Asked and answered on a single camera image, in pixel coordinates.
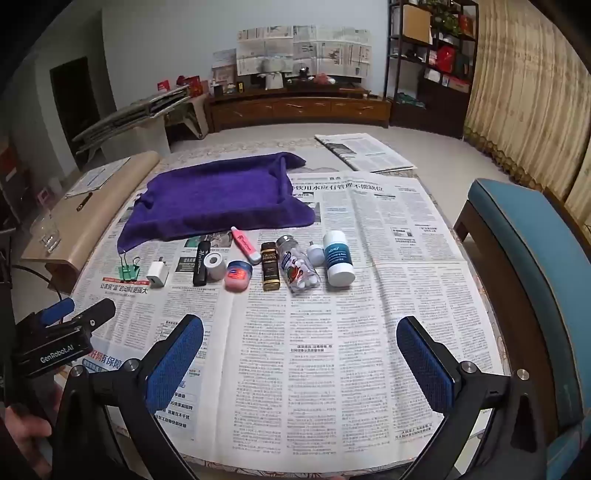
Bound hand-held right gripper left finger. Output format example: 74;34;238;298
51;314;206;480

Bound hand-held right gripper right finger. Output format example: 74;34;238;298
396;316;551;480

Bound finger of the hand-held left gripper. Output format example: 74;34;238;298
68;298;117;334
38;297;76;326

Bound green binder clip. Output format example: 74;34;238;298
116;257;142;282

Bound white charger plug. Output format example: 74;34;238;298
146;257;171;289

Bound white tape roll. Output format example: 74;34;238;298
204;251;227;282

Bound blue-lidded pink jar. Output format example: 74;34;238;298
225;261;255;293

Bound white and blue bottle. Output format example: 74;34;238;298
322;231;356;286

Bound clear pill bottle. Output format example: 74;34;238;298
276;234;322;295

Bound person's left hand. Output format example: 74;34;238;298
0;405;52;480

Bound clear glass cup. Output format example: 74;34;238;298
30;214;64;255

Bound beige side table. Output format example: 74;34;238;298
21;151;162;294

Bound black lip balm tube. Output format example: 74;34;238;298
261;241;281;292

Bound pink tube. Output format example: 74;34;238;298
231;226;263;265

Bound white paper sheet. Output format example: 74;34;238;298
67;157;131;197

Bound blue cushioned chair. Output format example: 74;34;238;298
454;178;591;480

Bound purple towel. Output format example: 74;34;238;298
117;151;317;254

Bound folded newspaper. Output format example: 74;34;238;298
315;133;417;174

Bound red decorations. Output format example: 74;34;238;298
157;75;202;96

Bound wooden cabinet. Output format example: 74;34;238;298
205;87;393;135

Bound beige curtain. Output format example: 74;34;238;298
464;0;591;219

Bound dark display shelf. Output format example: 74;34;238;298
385;0;479;140

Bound black cable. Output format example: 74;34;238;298
8;265;62;298

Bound newspapers on wall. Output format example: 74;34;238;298
236;27;373;75

